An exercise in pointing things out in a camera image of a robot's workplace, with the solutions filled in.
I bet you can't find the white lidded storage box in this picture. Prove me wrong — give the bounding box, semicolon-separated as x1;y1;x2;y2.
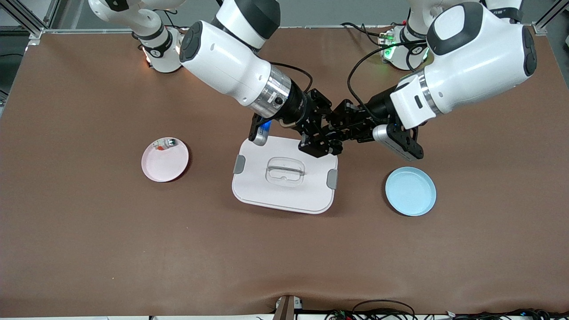
232;136;339;215

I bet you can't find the light blue round plate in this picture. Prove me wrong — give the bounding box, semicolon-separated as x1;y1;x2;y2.
385;167;437;217

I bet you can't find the brown table mat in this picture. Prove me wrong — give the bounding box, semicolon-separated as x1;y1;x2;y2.
0;24;569;317

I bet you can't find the pink round plate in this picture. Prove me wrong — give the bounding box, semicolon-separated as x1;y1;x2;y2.
141;137;189;183

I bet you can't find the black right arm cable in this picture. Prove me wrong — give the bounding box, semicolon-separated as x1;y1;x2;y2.
267;62;314;95

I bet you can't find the clear box lid handle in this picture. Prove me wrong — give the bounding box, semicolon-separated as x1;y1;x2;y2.
265;157;306;187

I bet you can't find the silver table edge rail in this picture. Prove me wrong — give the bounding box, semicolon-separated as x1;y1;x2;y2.
42;24;409;34

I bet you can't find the black left base cable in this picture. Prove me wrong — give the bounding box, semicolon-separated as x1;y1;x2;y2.
341;20;405;47

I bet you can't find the metal table edge bracket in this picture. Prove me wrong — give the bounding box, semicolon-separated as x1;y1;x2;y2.
273;295;303;320

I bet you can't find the black looped cable bundle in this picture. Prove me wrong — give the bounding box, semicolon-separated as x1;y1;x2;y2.
325;300;416;320

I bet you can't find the aluminium frame profile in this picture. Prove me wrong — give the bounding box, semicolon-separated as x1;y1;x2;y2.
533;0;569;36
0;0;60;40

